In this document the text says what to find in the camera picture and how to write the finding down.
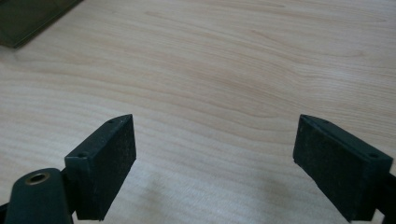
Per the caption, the smoky transparent drawer organizer box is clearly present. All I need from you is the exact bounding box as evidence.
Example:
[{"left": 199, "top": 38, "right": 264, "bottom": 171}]
[{"left": 0, "top": 0, "right": 84, "bottom": 49}]

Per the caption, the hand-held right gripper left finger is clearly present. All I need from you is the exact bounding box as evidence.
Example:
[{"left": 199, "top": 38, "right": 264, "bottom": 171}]
[{"left": 64, "top": 113, "right": 137, "bottom": 222}]

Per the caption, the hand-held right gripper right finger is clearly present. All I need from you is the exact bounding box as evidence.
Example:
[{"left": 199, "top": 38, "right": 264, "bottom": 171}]
[{"left": 292, "top": 114, "right": 394, "bottom": 223}]

